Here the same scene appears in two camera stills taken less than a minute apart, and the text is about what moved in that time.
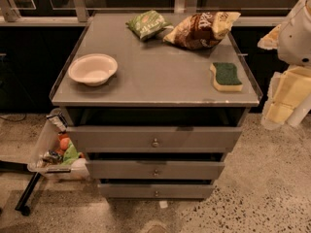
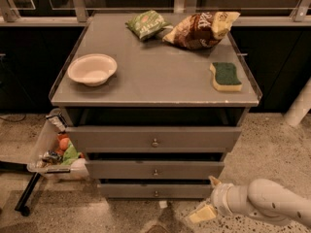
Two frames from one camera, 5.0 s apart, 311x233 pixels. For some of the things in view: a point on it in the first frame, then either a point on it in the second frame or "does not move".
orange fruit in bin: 64,142 does not move
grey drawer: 156,170 does not move
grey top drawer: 155,139 does not move
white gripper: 295,43 to 219,198
